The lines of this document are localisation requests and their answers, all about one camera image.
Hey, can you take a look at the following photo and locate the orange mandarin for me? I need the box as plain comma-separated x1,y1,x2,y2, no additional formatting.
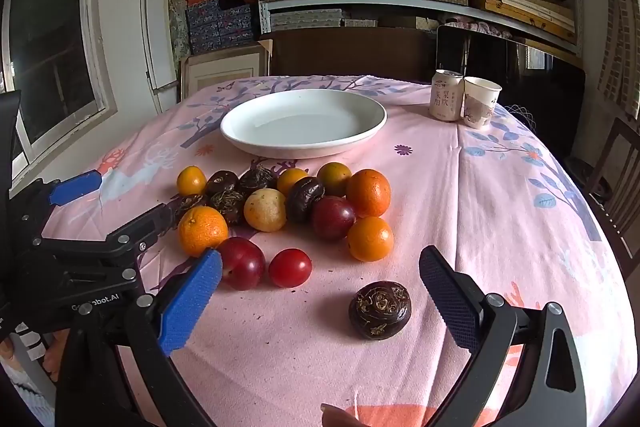
346,217,395,262
346,169,392,218
178,206,229,258

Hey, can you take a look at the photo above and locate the dark red plum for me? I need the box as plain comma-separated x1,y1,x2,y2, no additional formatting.
217,237,266,291
311,196,356,242

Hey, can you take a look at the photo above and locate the small yellow-orange fruit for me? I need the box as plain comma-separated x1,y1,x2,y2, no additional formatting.
176,166,207,196
277,168,308,197

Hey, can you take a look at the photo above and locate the red cherry tomato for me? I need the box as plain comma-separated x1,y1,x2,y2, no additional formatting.
268,248,312,288

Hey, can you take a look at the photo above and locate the pale yellow fruit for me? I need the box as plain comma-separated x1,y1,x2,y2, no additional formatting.
244,188,286,233

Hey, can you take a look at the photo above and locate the small yellow-green fruit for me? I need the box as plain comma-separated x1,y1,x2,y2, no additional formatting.
317,161,352,197

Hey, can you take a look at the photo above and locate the dark water chestnut small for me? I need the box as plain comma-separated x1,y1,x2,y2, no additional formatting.
170,194,206,222

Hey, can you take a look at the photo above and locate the person's hand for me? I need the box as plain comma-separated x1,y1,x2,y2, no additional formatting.
321,403,368,427

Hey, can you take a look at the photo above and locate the framed picture leaning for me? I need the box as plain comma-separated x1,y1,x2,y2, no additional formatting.
180,39,273,100

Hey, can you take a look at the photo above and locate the white oval plate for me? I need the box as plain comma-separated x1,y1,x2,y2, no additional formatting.
219,89,387,159

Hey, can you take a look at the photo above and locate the dark wooden chair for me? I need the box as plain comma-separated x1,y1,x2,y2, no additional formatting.
585,118,639,280

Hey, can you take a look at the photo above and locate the white paper cup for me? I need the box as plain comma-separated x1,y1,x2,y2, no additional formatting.
462,76,502,129

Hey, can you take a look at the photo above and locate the stack of blue patterned boxes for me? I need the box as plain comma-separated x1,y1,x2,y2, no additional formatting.
186,0,259,55

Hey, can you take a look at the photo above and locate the white beverage can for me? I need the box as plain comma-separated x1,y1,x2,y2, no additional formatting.
430,69,464,121

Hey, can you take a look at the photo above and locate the dark wooden cabinet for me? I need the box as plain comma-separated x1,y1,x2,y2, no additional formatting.
264,27,436,83

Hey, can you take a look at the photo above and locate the window with white frame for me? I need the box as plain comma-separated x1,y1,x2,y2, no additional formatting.
1,0,117,183

